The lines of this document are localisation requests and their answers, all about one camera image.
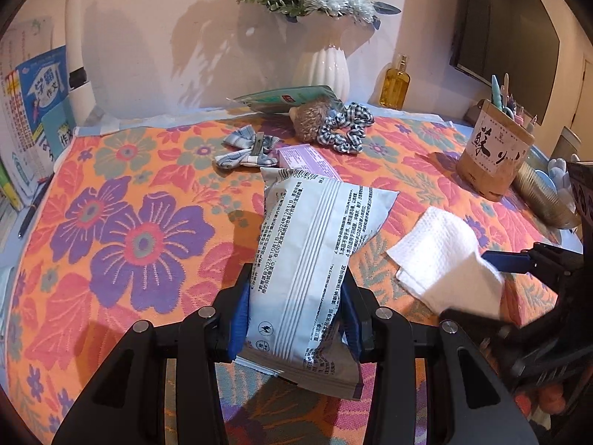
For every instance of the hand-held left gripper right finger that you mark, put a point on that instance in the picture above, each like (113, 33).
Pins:
(352, 329)

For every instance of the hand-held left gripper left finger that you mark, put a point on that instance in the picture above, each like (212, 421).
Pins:
(238, 306)

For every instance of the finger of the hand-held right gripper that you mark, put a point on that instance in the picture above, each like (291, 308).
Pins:
(507, 262)
(486, 329)

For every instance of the white towel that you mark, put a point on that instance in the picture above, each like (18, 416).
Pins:
(440, 255)

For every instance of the gold ribbed basket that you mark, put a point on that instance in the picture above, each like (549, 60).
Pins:
(542, 199)

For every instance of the white printed packet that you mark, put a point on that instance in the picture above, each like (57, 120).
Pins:
(301, 250)

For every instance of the green packet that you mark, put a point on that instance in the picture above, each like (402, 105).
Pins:
(287, 99)

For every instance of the bamboo pen holder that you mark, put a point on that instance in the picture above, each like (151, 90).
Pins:
(491, 157)

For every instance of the orange floral table cloth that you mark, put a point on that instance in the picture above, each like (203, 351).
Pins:
(139, 241)

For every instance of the plaid bow hair clip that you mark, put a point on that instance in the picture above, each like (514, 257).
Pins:
(236, 153)

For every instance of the purple packet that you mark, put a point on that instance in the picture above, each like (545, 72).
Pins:
(301, 157)

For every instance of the bunch of pens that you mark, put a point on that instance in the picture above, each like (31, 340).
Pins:
(498, 92)

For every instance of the checkered scrunchie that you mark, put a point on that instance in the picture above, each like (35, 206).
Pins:
(343, 136)

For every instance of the brown hedgehog plush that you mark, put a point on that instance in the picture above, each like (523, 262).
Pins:
(312, 120)

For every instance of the yellow oil bottle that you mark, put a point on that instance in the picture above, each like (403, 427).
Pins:
(394, 88)

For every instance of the black pen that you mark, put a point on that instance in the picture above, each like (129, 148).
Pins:
(30, 215)

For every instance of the black monitor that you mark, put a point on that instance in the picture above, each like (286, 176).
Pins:
(505, 32)

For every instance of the white ribbed vase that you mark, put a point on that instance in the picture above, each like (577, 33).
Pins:
(319, 72)

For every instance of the row of upright books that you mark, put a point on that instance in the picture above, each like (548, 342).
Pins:
(41, 88)

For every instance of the white desk lamp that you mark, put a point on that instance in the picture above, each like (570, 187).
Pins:
(76, 32)

